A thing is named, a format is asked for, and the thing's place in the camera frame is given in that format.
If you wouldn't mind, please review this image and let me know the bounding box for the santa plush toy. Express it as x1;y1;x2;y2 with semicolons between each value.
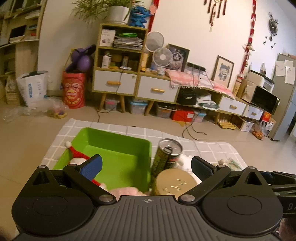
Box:
65;141;107;191

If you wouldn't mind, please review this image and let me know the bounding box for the white cloth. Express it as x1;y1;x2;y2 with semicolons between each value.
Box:
174;154;202;185

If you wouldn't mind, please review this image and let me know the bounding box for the pink plush toy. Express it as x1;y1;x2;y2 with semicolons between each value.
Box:
108;187;151;201

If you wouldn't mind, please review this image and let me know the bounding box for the jar with tan lid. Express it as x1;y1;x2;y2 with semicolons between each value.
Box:
152;168;198;199

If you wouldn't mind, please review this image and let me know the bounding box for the green plastic bin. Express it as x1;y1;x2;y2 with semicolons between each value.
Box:
52;127;153;193

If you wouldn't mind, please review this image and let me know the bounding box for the grey checked blanket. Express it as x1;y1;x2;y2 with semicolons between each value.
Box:
41;118;246;169

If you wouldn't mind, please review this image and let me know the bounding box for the opened drink can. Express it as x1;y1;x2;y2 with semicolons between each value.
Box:
151;138;183;185

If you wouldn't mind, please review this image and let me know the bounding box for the egg tray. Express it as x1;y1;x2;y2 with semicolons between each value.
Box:
218;117;236;130

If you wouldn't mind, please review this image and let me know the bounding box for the red box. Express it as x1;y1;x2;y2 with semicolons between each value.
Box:
171;109;194;123

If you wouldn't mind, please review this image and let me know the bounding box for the black bag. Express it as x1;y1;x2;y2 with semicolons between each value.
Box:
177;88;197;105

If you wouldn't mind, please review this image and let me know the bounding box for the black microwave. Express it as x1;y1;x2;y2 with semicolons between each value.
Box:
251;86;280;115

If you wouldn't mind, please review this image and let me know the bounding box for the clear storage box blue lid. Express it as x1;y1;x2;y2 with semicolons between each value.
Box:
128;100;148;114

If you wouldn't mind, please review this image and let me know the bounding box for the red printed barrel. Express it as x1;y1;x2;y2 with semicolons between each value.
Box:
61;71;87;109

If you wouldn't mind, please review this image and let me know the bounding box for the pink checked cloth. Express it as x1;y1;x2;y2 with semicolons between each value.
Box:
165;69;235;99

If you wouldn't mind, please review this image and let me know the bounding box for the long low wooden cabinet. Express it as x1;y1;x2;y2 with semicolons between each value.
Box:
135;73;264;121

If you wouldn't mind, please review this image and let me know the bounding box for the framed cartoon girl picture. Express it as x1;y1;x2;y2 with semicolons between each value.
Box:
211;55;234;87

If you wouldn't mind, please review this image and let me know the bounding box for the purple ball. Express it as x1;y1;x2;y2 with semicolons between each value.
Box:
77;55;93;72

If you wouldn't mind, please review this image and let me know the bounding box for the framed cat picture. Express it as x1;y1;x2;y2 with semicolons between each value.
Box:
166;44;190;72

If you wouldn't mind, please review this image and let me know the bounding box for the tall wooden shelf cabinet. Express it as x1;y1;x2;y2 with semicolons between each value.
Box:
92;23;148;113

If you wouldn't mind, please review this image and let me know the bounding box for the small white fan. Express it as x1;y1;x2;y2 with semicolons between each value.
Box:
152;48;173;76

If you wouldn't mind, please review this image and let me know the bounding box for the red hanging decoration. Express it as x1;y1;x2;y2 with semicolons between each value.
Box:
240;0;257;74

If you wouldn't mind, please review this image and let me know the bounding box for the white product box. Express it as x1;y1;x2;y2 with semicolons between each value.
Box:
99;29;116;47

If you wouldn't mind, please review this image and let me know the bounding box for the stack of papers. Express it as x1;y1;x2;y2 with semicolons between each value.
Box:
113;36;143;51

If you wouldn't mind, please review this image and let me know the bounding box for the large white fan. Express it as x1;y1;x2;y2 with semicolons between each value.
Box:
145;31;165;52

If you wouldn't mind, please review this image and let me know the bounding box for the potted green plant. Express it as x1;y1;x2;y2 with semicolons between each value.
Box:
70;0;144;25

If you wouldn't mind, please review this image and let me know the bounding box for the wooden bookshelf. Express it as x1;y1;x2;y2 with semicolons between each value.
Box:
1;0;47;105

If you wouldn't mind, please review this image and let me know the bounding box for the blue stitch plush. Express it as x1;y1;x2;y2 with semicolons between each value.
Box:
128;6;152;28

